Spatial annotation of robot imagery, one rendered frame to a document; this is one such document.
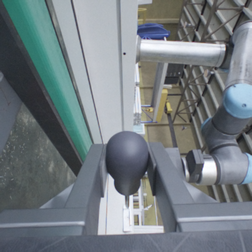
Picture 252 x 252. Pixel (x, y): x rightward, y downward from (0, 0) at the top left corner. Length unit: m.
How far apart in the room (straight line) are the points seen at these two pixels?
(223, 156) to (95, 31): 0.50
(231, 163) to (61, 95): 0.51
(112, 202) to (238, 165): 0.37
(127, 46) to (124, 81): 0.05
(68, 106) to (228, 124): 0.47
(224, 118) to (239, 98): 0.07
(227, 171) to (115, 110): 0.39
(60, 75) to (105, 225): 0.31
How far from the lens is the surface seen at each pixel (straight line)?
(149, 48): 1.01
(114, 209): 0.42
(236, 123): 0.57
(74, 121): 0.21
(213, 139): 0.63
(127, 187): 0.17
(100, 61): 0.22
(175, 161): 0.55
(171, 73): 4.81
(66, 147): 0.25
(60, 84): 0.17
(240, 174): 0.60
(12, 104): 0.18
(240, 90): 0.57
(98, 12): 0.20
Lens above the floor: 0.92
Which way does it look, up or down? level
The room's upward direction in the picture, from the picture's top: 89 degrees clockwise
